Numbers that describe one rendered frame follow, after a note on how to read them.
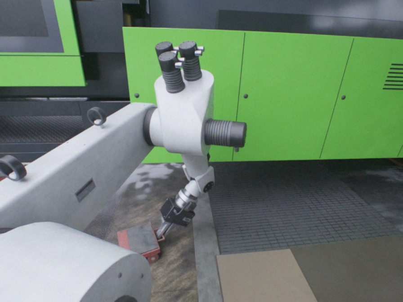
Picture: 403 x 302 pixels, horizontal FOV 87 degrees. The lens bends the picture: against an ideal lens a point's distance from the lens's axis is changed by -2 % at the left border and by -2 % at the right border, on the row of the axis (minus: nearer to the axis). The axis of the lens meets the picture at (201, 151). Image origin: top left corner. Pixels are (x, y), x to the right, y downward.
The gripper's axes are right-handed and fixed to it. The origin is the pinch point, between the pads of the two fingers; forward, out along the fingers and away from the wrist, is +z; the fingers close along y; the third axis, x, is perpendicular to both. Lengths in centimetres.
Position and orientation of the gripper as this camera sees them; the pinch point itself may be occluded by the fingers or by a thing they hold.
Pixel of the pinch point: (162, 233)
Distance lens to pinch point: 187.0
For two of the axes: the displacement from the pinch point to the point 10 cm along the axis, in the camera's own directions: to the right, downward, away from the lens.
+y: 7.1, 4.3, 5.6
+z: -5.7, 8.1, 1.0
